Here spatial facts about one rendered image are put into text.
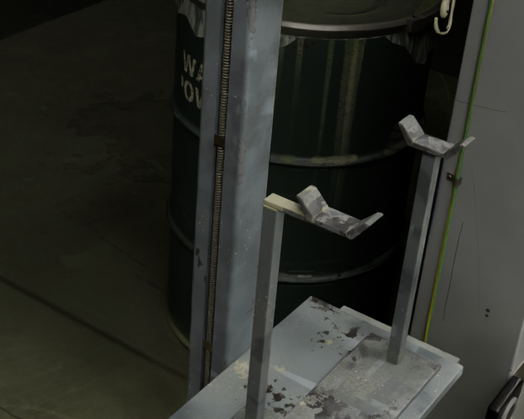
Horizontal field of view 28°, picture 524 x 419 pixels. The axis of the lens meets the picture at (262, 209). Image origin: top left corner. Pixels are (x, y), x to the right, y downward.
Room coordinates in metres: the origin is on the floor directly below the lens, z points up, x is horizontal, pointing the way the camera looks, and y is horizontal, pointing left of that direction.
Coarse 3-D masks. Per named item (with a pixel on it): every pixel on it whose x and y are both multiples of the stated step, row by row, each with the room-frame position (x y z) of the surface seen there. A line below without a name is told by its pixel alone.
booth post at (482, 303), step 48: (480, 0) 1.37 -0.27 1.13; (480, 96) 1.35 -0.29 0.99; (480, 144) 1.34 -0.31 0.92; (480, 192) 1.33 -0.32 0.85; (432, 240) 1.37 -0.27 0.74; (480, 240) 1.33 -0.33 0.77; (432, 288) 1.36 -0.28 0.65; (480, 288) 1.32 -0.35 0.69; (432, 336) 1.35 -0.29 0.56; (480, 336) 1.31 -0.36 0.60; (480, 384) 1.30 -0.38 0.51
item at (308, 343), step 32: (288, 320) 1.06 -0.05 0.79; (320, 320) 1.07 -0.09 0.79; (352, 320) 1.07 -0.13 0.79; (288, 352) 1.00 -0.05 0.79; (320, 352) 1.00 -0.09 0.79; (224, 384) 0.93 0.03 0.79; (288, 384) 0.94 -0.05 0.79; (448, 384) 0.97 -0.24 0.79; (192, 416) 0.87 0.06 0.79; (224, 416) 0.88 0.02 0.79; (416, 416) 0.90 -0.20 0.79
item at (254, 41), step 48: (240, 0) 0.97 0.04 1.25; (240, 48) 0.97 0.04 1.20; (240, 96) 0.96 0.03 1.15; (240, 144) 0.96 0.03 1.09; (240, 192) 0.96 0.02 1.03; (240, 240) 0.97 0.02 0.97; (192, 288) 0.99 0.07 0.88; (240, 288) 0.98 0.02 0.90; (192, 336) 0.99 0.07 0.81; (240, 336) 0.98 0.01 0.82; (192, 384) 0.99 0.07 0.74
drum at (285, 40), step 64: (192, 0) 1.96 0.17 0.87; (192, 64) 1.96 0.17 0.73; (320, 64) 1.85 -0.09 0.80; (384, 64) 1.89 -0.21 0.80; (192, 128) 1.94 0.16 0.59; (320, 128) 1.85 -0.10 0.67; (384, 128) 1.91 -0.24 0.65; (192, 192) 1.95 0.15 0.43; (320, 192) 1.85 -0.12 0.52; (384, 192) 1.93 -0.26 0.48; (192, 256) 1.94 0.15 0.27; (320, 256) 1.86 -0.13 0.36; (384, 256) 1.95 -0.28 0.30; (384, 320) 2.04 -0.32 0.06
